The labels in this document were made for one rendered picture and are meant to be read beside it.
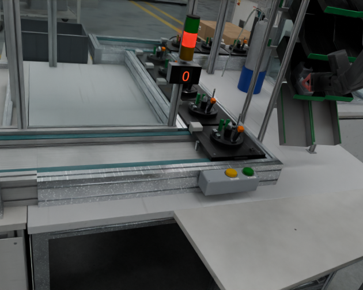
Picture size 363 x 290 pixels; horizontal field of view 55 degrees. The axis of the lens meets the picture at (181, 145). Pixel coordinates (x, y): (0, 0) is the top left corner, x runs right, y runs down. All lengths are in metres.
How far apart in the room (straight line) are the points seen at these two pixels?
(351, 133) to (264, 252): 1.70
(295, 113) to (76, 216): 0.97
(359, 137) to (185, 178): 1.79
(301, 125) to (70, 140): 0.94
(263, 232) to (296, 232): 0.12
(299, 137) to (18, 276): 1.17
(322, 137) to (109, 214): 0.97
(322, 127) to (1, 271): 1.34
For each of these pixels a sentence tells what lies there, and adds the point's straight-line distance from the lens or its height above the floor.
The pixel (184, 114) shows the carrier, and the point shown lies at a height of 0.97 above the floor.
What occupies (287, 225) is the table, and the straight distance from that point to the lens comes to 1.28.
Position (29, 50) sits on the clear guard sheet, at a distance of 1.27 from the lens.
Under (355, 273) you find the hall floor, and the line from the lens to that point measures 2.63.
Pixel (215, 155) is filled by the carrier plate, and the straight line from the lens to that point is 1.31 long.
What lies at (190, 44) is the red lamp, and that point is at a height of 1.32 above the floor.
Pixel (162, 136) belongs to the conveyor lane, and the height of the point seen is 0.94.
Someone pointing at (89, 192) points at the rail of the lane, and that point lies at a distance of 1.15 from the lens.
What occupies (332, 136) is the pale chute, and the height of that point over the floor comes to 1.02.
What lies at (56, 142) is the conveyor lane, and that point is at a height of 0.93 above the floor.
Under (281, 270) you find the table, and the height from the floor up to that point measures 0.86.
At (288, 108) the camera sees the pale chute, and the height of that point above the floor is 1.11.
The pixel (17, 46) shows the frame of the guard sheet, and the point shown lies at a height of 1.26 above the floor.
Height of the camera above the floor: 1.63
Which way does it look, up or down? 30 degrees down
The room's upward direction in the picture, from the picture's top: 11 degrees clockwise
